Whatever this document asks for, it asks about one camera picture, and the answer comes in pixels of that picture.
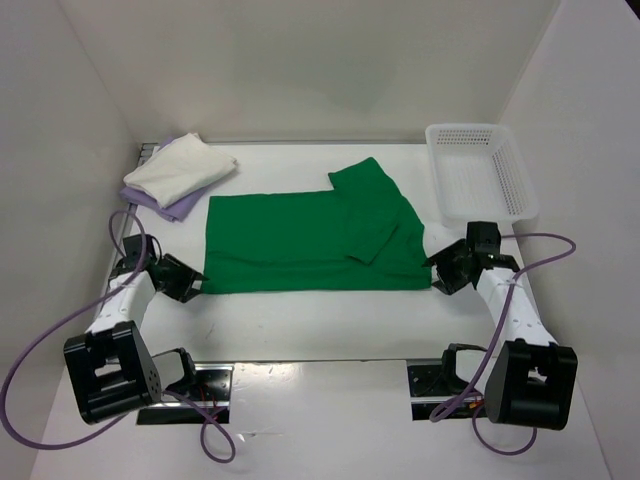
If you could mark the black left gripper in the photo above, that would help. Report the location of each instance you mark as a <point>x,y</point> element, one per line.
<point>183,291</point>

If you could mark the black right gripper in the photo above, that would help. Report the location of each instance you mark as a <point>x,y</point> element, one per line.
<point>448,283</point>

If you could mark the purple t shirt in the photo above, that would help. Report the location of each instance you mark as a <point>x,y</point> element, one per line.
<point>174,212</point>

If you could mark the green t shirt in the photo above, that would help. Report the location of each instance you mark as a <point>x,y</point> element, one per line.
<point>360,235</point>

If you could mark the white t shirt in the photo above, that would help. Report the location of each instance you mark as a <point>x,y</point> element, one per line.
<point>183,166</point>

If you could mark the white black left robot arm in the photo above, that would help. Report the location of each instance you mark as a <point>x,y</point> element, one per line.
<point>110,367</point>

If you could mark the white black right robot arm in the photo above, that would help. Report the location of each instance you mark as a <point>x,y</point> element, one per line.
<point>525,376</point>

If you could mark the white plastic laundry basket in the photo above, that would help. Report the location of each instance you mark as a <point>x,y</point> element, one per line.
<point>479,174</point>

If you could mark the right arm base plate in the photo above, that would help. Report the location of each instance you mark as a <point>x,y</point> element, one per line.
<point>429,386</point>

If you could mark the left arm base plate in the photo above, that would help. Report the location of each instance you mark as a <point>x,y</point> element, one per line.
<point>211,391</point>

